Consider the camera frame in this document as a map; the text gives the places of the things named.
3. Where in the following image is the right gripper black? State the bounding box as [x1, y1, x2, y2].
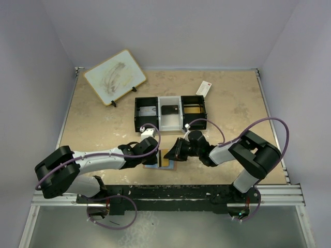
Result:
[164, 137, 201, 161]

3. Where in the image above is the gold card from holder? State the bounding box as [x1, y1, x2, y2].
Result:
[158, 149, 170, 169]

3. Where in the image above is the pink leather card holder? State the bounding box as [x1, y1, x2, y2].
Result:
[143, 149, 176, 171]

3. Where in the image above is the black card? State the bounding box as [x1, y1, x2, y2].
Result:
[161, 104, 179, 114]
[161, 105, 179, 115]

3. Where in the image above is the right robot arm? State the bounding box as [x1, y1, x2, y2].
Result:
[163, 131, 281, 202]

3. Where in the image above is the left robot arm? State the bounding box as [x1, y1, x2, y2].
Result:
[35, 136, 159, 203]

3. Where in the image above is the silver card in left bin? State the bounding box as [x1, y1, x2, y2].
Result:
[138, 106, 157, 117]

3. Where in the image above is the gold card with stripe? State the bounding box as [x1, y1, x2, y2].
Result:
[184, 106, 203, 114]

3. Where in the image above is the black card in white bin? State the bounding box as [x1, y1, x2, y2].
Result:
[161, 105, 179, 115]

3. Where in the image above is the white plastic bin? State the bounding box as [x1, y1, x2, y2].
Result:
[158, 96, 184, 132]

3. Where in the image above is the black left plastic bin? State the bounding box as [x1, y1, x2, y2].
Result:
[134, 97, 159, 132]

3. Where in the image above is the black plastic bin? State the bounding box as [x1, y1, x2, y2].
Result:
[134, 97, 159, 132]
[181, 95, 207, 130]

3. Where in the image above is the black right plastic bin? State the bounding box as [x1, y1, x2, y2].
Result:
[181, 95, 207, 130]

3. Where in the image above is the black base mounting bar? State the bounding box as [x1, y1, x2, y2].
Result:
[77, 184, 261, 215]

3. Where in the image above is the white red paper box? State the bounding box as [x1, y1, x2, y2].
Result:
[195, 81, 212, 98]

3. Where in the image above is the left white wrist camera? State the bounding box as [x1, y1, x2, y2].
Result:
[140, 127, 157, 140]

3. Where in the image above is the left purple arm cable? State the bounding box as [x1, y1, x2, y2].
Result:
[35, 123, 161, 191]

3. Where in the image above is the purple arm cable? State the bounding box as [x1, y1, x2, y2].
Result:
[35, 123, 161, 191]
[185, 117, 290, 187]

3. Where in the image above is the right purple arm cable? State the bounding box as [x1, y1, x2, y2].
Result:
[185, 117, 290, 187]

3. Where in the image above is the purple base cable loop left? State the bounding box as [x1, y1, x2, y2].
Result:
[86, 194, 138, 230]

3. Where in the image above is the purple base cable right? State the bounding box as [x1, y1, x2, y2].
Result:
[231, 188, 262, 223]

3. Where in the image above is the whiteboard with yellow frame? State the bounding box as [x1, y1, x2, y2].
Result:
[83, 49, 147, 106]

